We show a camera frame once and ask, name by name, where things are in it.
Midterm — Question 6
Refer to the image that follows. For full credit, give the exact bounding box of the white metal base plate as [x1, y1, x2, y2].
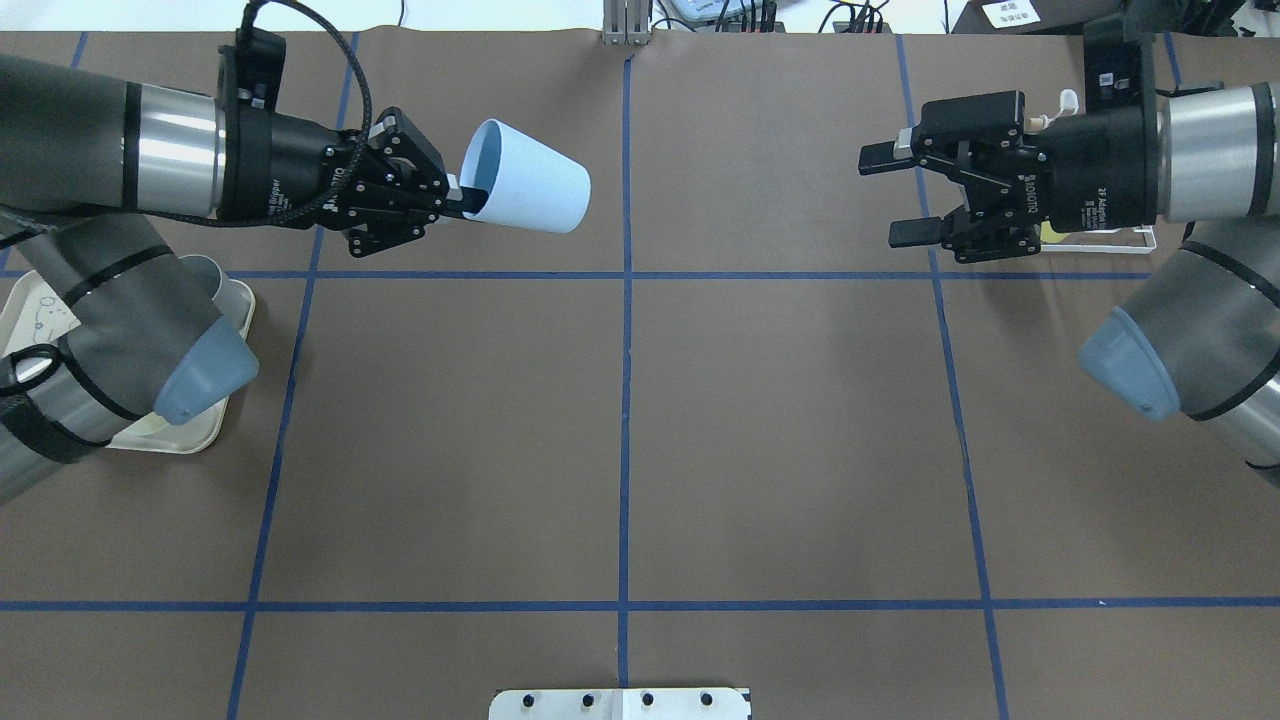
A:
[488, 687, 753, 719]

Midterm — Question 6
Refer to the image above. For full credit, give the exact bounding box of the grey plastic cup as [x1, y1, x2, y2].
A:
[179, 254, 256, 338]

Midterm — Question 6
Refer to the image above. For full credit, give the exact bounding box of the aluminium frame post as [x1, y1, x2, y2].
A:
[600, 0, 654, 47]

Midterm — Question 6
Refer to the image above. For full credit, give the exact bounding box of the white wire cup rack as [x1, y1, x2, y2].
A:
[1024, 88, 1157, 255]

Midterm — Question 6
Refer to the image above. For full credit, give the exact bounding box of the yellow plastic cup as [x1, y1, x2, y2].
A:
[1039, 222, 1070, 243]

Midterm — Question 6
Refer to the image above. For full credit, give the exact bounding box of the light blue plastic cup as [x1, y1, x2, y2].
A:
[458, 119, 591, 234]

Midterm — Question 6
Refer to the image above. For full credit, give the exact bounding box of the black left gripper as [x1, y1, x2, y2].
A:
[218, 108, 490, 258]

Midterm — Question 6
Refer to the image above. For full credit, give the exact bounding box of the brown paper table mat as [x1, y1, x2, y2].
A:
[3, 28, 1277, 719]

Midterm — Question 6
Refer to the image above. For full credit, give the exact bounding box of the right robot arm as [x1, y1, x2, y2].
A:
[858, 12, 1279, 484]

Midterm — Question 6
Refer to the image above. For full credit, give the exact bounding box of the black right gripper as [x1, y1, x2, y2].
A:
[859, 91, 1158, 264]

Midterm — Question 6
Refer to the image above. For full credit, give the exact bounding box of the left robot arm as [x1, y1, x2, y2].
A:
[3, 36, 492, 501]

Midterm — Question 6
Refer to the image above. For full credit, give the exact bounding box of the beige paper cup tray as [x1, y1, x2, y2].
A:
[1, 272, 229, 454]

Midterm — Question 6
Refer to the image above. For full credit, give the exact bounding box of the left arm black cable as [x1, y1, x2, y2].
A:
[236, 0, 374, 229]

